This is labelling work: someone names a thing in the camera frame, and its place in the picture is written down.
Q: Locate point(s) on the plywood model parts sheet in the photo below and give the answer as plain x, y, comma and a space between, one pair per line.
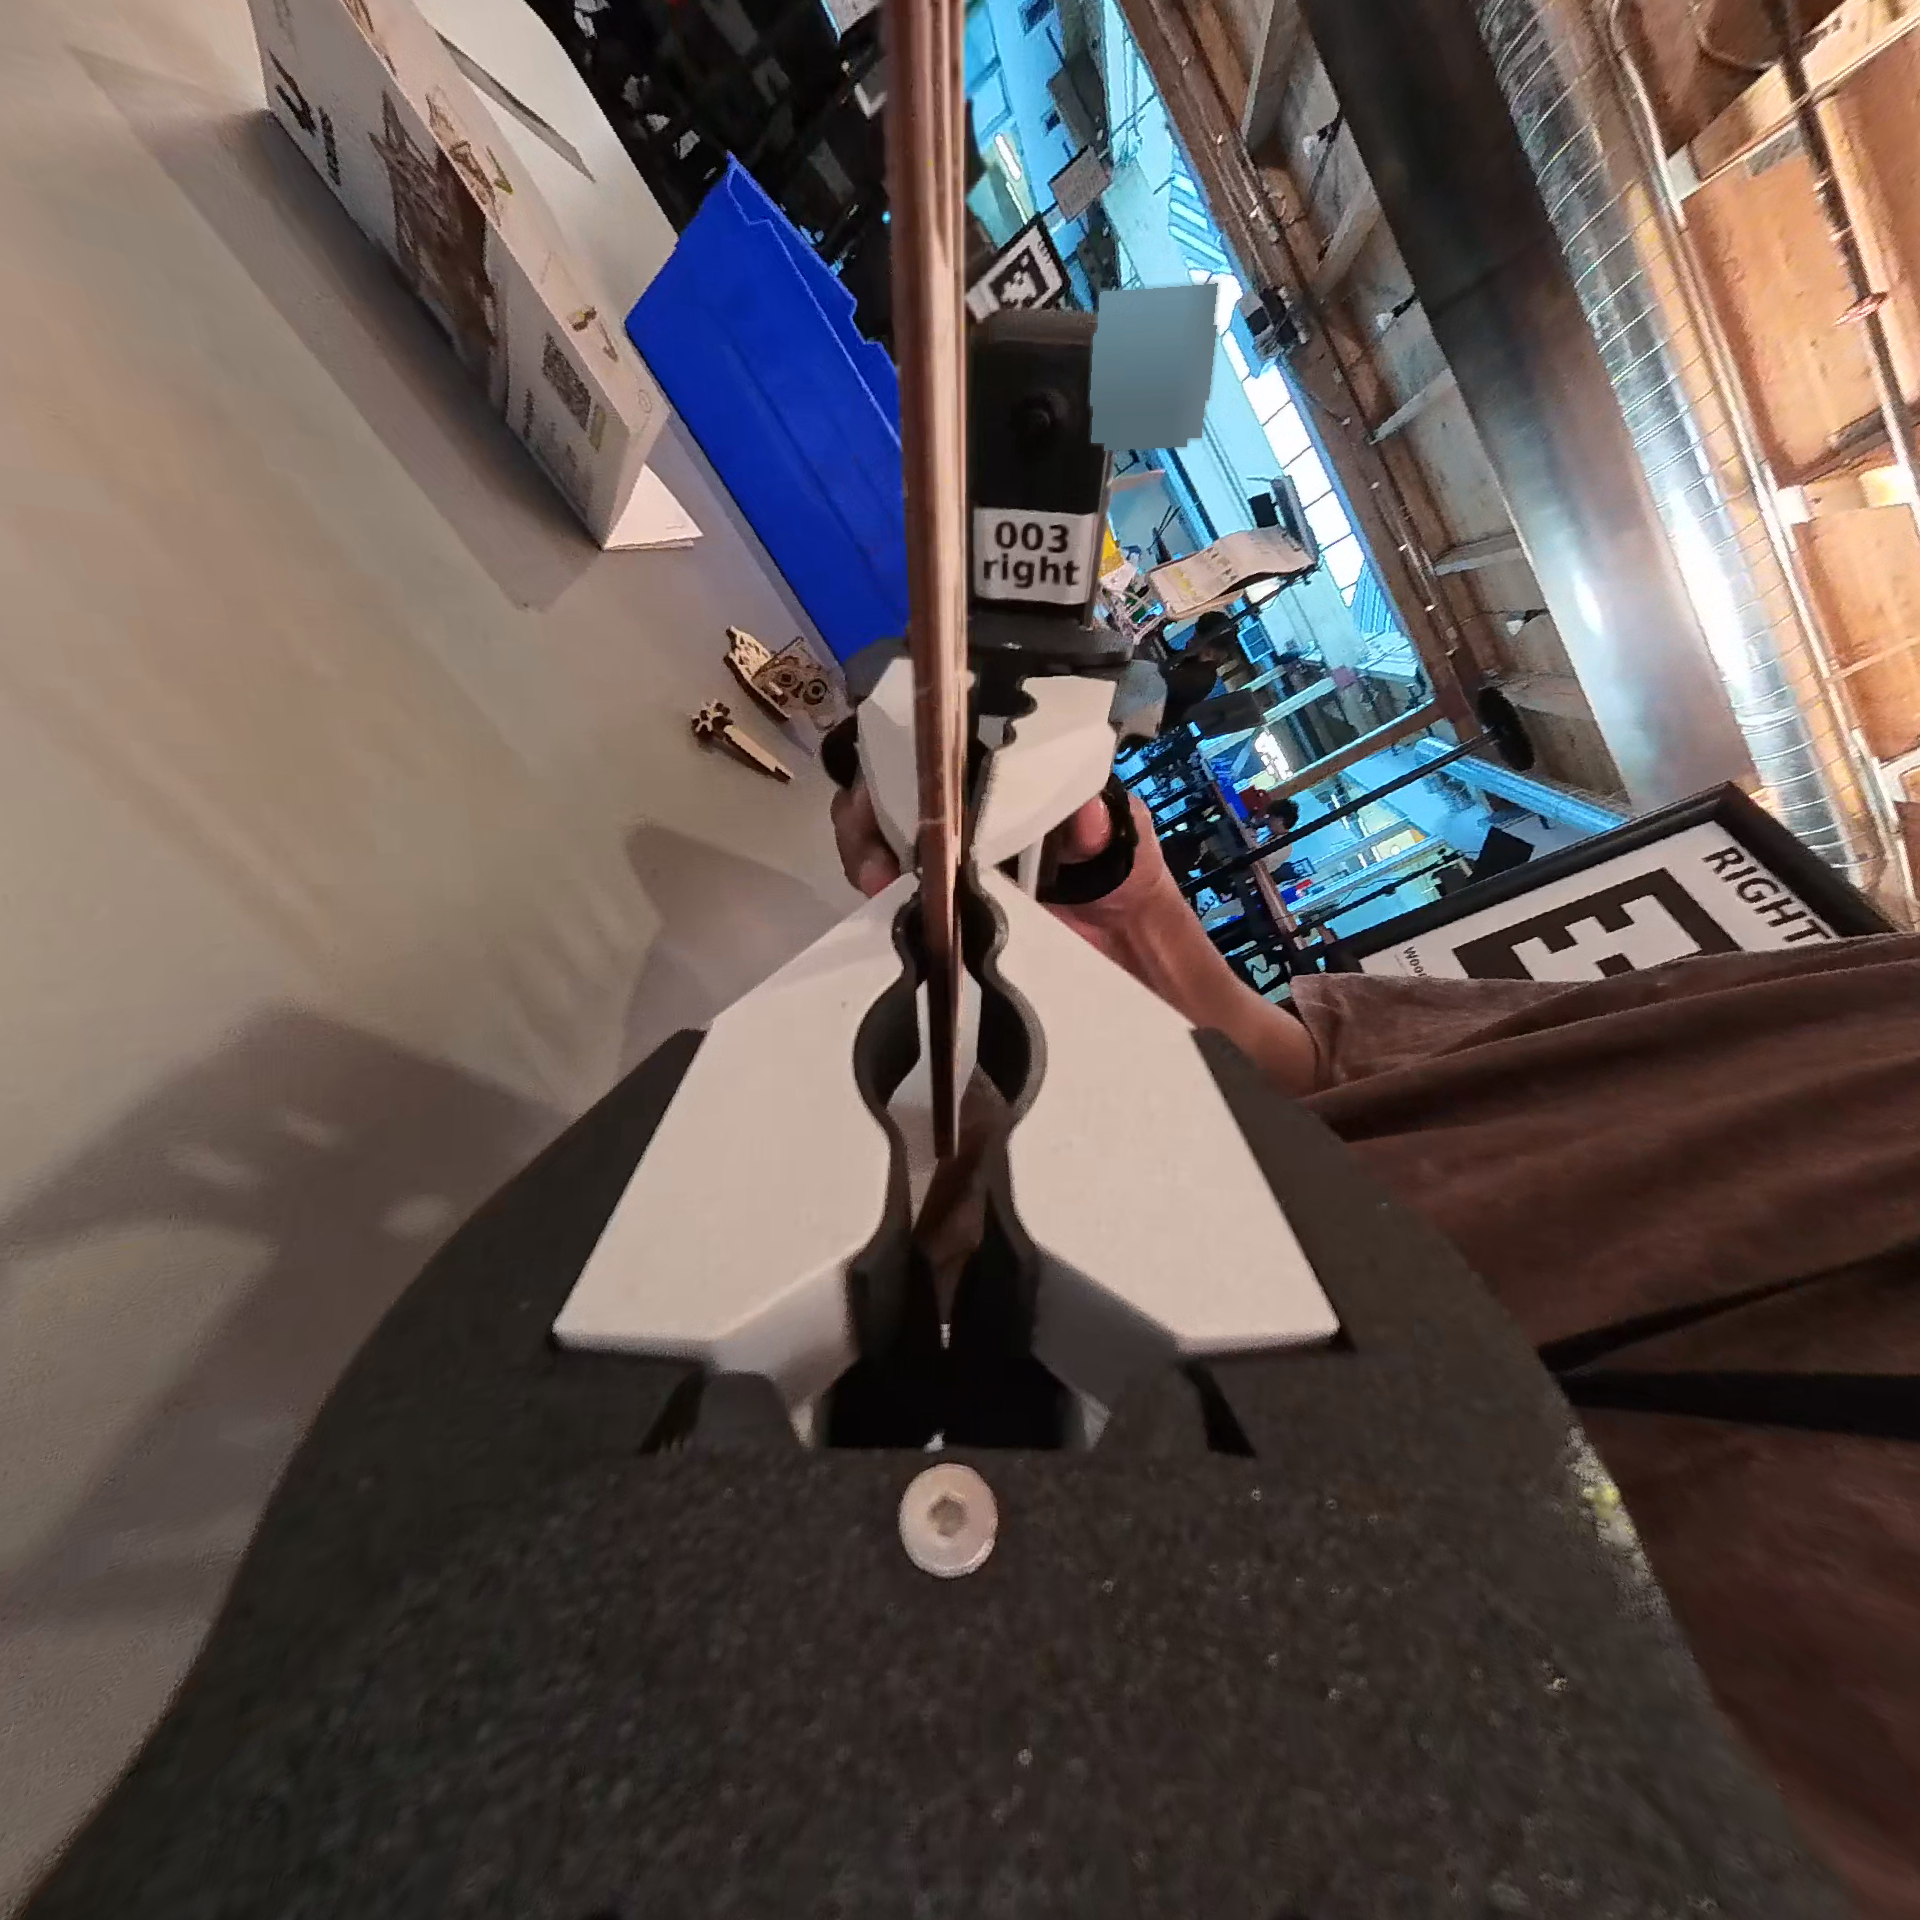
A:
931, 451

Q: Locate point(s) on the small black white marker board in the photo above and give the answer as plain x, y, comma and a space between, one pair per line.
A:
1016, 272

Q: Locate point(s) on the silver ventilation duct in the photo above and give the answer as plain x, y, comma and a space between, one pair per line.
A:
1651, 451

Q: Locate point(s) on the wooden axle with gear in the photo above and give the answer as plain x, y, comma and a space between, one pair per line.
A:
743, 743

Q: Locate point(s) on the black framed marker sign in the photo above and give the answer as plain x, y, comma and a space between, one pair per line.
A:
1621, 914

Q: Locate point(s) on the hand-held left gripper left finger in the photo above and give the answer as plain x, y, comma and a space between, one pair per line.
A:
721, 1201

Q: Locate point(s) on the person's right hand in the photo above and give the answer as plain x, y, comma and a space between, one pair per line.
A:
1162, 914

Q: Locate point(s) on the small wooden gear model assembly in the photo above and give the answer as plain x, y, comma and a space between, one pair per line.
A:
777, 678

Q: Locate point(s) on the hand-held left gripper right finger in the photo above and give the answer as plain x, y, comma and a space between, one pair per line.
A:
1171, 1201

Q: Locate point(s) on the blue plastic bin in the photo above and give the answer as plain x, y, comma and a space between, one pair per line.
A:
765, 420

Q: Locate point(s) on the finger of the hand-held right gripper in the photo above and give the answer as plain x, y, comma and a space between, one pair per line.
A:
1050, 758
885, 751

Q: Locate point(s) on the white printed product box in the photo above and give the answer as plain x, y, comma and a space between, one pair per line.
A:
450, 254

